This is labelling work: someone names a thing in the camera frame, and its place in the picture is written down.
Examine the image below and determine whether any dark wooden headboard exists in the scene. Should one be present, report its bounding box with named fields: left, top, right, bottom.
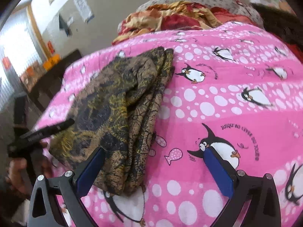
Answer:
left=252, top=4, right=302, bottom=51

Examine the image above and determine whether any pink penguin blanket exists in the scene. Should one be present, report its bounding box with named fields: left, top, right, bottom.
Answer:
left=36, top=22, right=302, bottom=226

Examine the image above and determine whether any red floral quilt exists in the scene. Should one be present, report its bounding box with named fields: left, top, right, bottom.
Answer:
left=112, top=1, right=257, bottom=45

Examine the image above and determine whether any white wall paper notice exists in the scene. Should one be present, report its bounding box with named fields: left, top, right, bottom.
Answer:
left=74, top=0, right=94, bottom=23

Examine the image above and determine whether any dark wooden side table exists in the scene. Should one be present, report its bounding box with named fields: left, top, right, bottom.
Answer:
left=27, top=49, right=82, bottom=112

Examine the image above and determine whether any grey patterned pillow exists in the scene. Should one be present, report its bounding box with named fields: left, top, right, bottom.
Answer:
left=135, top=0, right=265, bottom=28

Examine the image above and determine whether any person's left hand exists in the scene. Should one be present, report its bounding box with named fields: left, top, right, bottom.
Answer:
left=8, top=155, right=53, bottom=196

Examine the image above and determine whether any brown patterned cloth garment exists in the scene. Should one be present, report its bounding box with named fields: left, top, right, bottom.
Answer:
left=49, top=47, right=175, bottom=195

